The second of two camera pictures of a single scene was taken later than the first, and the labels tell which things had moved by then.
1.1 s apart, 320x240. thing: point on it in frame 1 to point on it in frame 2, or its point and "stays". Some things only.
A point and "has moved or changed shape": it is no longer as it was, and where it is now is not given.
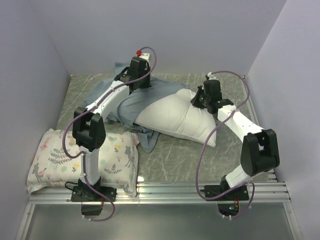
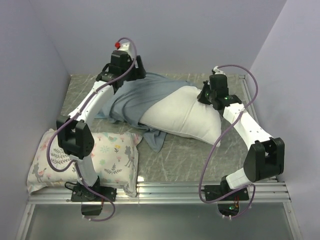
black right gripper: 195,101 to 201,98
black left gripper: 147,84 to 138,73
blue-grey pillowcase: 126,110 has moved or changed shape
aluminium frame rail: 175,193 stays
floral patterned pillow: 57,162 stays
